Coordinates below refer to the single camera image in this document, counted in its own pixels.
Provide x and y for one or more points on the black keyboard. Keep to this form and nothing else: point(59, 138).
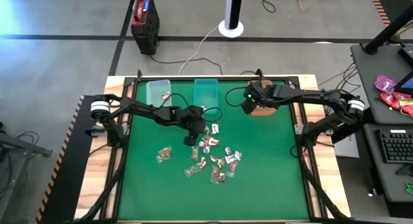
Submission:
point(397, 146)

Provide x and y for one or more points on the black red power box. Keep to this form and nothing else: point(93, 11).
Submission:
point(145, 24)

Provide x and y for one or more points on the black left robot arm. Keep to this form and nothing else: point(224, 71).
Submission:
point(145, 109)

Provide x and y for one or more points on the red gummy clear wrapper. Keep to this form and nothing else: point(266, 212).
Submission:
point(215, 174)
point(195, 152)
point(231, 168)

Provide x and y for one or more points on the grey side desk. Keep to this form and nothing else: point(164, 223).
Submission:
point(371, 72)

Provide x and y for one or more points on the green felt table mat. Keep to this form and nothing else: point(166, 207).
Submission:
point(258, 185)

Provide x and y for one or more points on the grey metal stand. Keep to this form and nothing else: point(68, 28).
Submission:
point(26, 146)

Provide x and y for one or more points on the tablet with blue screen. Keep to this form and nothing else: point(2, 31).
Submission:
point(408, 83)

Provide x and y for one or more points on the orange plastic bin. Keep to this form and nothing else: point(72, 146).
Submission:
point(264, 111)

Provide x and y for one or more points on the silver wrapper candy right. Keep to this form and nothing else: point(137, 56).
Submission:
point(229, 159)

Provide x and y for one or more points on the silver metal mounting bracket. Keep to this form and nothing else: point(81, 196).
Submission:
point(299, 129)

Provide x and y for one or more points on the pink candy bag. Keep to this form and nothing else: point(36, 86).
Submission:
point(385, 84)

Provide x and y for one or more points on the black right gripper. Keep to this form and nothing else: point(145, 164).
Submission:
point(258, 93)

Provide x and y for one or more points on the red candy bag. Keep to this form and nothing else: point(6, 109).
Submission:
point(388, 99)
point(408, 110)

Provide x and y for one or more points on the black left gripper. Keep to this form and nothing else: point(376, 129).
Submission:
point(193, 120)

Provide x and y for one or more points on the teal plastic bin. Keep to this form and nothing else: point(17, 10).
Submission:
point(206, 91)

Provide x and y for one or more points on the clear plastic bin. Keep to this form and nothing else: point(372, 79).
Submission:
point(155, 91)

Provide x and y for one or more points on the dark grey desk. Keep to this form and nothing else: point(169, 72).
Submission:
point(387, 182)

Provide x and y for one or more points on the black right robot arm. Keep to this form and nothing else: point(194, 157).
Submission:
point(309, 95)

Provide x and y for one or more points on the white round-base pole stand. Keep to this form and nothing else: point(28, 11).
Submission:
point(233, 11)

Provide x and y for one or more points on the white red candy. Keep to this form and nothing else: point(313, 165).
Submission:
point(215, 128)
point(213, 141)

